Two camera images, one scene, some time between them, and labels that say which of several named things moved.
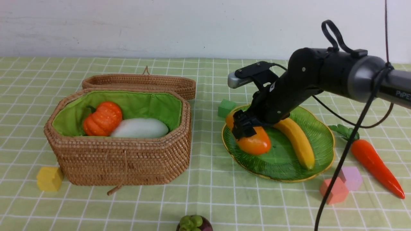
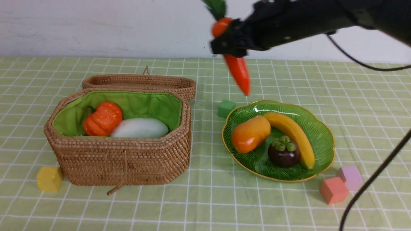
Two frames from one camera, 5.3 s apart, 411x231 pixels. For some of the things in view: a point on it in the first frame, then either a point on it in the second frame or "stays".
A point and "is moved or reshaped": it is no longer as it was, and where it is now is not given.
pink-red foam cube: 339,192 stays
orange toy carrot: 370,161 → 237,66
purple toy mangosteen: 194,223 → 283,153
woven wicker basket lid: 186,85 stays
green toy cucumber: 83,112 stays
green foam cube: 225,107 stays
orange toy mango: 258,144 is moved or reshaped
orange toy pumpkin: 103,119 stays
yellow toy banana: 301,143 stays
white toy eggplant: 138,128 stays
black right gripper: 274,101 → 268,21
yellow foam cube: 49,178 stays
